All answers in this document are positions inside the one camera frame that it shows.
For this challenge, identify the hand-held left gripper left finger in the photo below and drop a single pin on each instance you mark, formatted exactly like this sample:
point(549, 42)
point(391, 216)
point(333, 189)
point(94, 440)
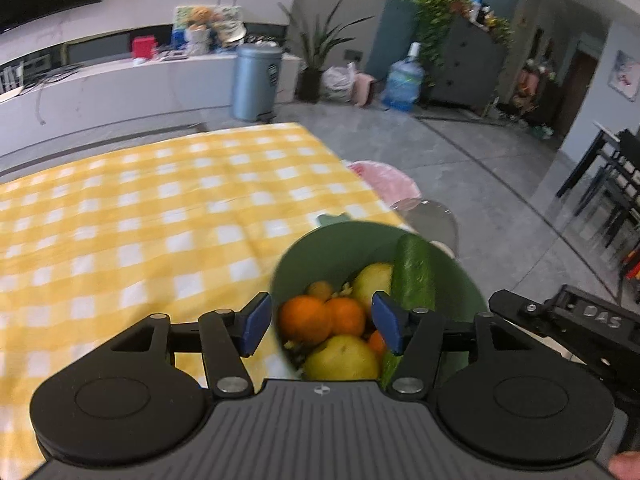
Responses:
point(255, 325)

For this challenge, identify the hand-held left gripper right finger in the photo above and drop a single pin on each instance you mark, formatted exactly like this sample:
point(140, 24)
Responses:
point(389, 321)

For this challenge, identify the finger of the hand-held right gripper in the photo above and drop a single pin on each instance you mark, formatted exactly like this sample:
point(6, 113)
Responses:
point(515, 305)

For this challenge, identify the orange mandarin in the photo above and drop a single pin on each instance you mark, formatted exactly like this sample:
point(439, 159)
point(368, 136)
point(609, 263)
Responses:
point(304, 321)
point(348, 316)
point(377, 344)

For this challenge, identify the large yellow-green citrus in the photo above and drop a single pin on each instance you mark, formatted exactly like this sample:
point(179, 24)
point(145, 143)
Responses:
point(341, 359)
point(372, 280)

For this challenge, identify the light green cucumber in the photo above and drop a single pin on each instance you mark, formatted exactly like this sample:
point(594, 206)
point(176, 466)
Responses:
point(390, 367)

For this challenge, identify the dark green cucumber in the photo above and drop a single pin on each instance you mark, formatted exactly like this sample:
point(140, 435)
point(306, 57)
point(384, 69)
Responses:
point(412, 272)

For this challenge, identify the small brown kiwi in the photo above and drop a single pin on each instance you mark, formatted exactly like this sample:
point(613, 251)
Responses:
point(320, 289)

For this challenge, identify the green colander bowl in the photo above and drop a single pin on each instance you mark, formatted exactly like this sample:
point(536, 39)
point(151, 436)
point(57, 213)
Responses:
point(310, 260)

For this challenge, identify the person's right hand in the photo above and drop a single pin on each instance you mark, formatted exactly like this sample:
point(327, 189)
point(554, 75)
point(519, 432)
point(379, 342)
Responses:
point(629, 467)

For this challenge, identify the clear plastic stool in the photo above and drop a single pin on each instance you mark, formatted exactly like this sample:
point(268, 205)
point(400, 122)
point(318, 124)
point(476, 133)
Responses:
point(430, 217)

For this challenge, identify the black dining chair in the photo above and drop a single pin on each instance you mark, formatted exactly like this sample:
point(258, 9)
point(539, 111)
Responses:
point(617, 200)

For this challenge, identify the yellow checked tablecloth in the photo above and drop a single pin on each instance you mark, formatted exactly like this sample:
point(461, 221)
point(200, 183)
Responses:
point(125, 220)

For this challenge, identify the cluttered dark shelf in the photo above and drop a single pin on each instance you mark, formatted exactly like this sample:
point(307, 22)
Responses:
point(535, 92)

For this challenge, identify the pink small appliance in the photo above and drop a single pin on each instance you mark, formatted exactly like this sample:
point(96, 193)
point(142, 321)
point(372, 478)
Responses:
point(362, 90)

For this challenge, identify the blue water jug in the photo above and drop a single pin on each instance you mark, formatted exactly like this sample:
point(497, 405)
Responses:
point(405, 84)

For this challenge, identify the grey-blue trash bin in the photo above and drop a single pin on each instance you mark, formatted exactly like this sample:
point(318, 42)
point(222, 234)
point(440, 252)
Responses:
point(257, 82)

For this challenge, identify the dark grey drawer cabinet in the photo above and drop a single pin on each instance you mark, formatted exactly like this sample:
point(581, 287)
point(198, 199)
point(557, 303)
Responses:
point(465, 67)

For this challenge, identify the white plastic bag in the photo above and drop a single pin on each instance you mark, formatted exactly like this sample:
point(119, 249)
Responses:
point(339, 82)

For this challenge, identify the white box behind bin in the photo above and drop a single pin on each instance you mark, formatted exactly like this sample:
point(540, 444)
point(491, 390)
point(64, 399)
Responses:
point(292, 80)

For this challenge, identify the white marble media console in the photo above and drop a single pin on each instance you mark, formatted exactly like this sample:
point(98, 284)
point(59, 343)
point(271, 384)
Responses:
point(125, 95)

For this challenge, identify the potted long-leaf plant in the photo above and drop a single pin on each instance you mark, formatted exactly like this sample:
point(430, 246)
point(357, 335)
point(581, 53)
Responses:
point(314, 57)

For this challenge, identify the white woven basket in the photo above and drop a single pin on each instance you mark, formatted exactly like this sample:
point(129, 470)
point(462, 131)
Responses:
point(197, 40)

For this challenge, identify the red box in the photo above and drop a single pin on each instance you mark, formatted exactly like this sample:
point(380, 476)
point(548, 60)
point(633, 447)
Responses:
point(144, 46)

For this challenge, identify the bottles on cabinet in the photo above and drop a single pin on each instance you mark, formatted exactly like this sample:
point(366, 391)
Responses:
point(480, 5)

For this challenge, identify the illustrated picture board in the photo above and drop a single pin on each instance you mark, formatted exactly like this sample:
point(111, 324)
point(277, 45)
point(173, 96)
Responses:
point(225, 22)

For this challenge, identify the trailing green pothos plant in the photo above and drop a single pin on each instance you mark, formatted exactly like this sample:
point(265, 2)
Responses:
point(435, 10)

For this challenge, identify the brown teddy bear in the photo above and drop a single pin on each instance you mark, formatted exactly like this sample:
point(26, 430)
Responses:
point(199, 16)

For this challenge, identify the grey soundbar speaker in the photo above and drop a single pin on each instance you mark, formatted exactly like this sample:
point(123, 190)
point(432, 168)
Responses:
point(97, 50)

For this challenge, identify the framed wall picture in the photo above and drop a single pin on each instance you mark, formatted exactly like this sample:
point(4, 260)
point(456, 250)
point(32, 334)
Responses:
point(625, 72)

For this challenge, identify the black wall socket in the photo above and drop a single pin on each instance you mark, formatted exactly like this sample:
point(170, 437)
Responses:
point(352, 54)

